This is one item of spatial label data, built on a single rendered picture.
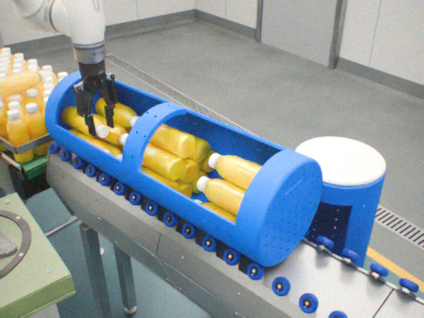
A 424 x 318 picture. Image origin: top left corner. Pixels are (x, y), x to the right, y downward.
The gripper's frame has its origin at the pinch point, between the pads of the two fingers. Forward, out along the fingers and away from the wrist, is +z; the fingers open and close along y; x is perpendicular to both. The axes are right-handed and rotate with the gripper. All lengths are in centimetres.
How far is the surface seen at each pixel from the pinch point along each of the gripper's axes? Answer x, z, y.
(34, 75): 50, -1, 6
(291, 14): 170, 70, 376
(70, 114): 13.5, 1.1, -2.1
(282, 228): -68, 5, 1
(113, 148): -0.8, 10.6, 3.0
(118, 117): 0.9, 1.6, 7.5
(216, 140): -31.6, 2.7, 19.0
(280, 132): 67, 115, 210
